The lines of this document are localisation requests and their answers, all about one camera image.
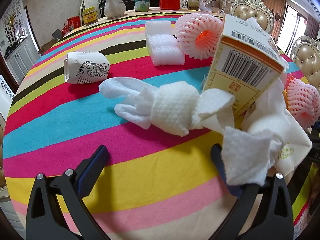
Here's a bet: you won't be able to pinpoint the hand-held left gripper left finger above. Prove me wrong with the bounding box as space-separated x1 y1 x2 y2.
26 145 110 240

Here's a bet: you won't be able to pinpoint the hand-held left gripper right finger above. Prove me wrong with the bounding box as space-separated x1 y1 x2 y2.
211 144 293 240

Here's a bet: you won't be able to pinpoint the yellow white cardboard carton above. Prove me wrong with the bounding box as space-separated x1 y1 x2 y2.
201 14 288 118

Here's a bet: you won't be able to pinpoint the small pink foam fruit net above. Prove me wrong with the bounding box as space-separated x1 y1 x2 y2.
282 74 320 128

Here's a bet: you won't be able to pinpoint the white foam block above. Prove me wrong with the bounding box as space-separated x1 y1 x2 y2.
145 21 186 66

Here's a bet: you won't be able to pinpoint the large pink foam fruit net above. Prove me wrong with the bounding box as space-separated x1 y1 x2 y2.
174 14 225 59

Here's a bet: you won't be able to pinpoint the striped colourful tablecloth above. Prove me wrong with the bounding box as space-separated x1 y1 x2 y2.
2 7 320 240

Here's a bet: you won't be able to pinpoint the long white tissue wad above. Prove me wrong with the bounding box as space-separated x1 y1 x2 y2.
99 77 235 137

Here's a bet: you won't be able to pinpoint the white gold-print paper bag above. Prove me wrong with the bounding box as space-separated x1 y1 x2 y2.
274 110 313 172

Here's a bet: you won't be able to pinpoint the white printed paper cup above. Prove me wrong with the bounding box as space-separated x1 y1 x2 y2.
64 51 111 83

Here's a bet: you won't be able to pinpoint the white cabinet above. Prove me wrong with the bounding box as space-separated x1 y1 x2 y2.
5 40 35 80

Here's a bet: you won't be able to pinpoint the beige tufted carved chair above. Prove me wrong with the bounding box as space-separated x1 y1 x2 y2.
230 0 275 37
291 36 320 80

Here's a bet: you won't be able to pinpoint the red gift box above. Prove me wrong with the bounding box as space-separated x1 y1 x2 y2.
67 16 81 29

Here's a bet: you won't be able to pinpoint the yellow label glass jar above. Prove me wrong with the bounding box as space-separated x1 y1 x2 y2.
82 6 98 26

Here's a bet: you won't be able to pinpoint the carved white armchair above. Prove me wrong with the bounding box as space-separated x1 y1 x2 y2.
200 0 225 14

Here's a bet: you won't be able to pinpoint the brown curtains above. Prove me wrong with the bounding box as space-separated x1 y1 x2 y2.
254 0 320 53

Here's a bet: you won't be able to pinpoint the white ceramic teapot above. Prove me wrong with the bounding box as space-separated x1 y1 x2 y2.
104 0 127 19

